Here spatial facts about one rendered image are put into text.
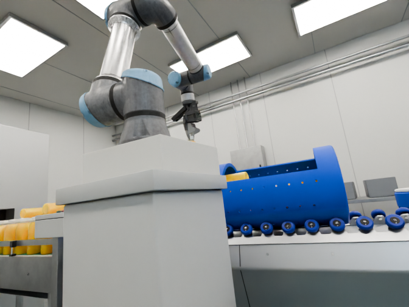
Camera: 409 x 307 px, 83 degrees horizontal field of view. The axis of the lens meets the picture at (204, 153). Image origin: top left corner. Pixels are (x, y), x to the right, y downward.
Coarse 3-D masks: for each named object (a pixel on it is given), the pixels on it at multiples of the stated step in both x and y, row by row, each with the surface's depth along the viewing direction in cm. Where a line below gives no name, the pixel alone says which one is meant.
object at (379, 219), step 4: (376, 216) 85; (380, 216) 84; (404, 216) 81; (408, 216) 81; (352, 220) 88; (376, 220) 85; (380, 220) 84; (384, 220) 84; (404, 220) 82; (408, 220) 82; (348, 224) 90; (352, 224) 89; (276, 228) 101; (280, 228) 100
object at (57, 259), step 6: (54, 240) 101; (60, 240) 101; (54, 246) 100; (60, 246) 100; (54, 252) 100; (60, 252) 100; (54, 258) 99; (60, 258) 100; (54, 264) 99; (60, 264) 99; (54, 270) 98; (60, 270) 99; (54, 276) 98; (60, 276) 98; (54, 282) 97; (60, 282) 98; (54, 288) 97; (60, 288) 97; (54, 294) 96; (60, 294) 97; (54, 300) 96; (60, 300) 96; (54, 306) 95; (60, 306) 96
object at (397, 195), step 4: (396, 192) 107; (400, 192) 104; (404, 192) 101; (408, 192) 99; (396, 196) 107; (400, 196) 103; (404, 196) 101; (408, 196) 99; (396, 200) 108; (400, 200) 104; (404, 200) 102; (408, 200) 100; (400, 204) 104; (404, 204) 102; (408, 204) 100; (408, 208) 113
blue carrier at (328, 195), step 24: (264, 168) 105; (288, 168) 102; (312, 168) 98; (336, 168) 73; (240, 192) 85; (264, 192) 81; (288, 192) 78; (312, 192) 75; (336, 192) 72; (240, 216) 86; (264, 216) 83; (288, 216) 80; (312, 216) 77; (336, 216) 75
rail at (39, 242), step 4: (16, 240) 131; (20, 240) 129; (24, 240) 127; (28, 240) 126; (32, 240) 124; (36, 240) 123; (40, 240) 121; (44, 240) 120; (48, 240) 118; (0, 244) 137; (4, 244) 135; (8, 244) 133; (16, 244) 130; (20, 244) 128; (24, 244) 127; (28, 244) 125; (32, 244) 124; (36, 244) 122; (40, 244) 121; (44, 244) 119; (48, 244) 118
